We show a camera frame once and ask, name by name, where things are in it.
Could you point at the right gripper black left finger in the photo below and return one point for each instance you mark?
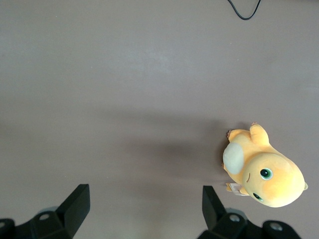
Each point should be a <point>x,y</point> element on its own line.
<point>72,211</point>

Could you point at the orange plush toy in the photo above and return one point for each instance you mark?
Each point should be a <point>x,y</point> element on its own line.
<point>281,174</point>

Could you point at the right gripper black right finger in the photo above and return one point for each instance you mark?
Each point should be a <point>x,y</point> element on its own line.
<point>214,216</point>

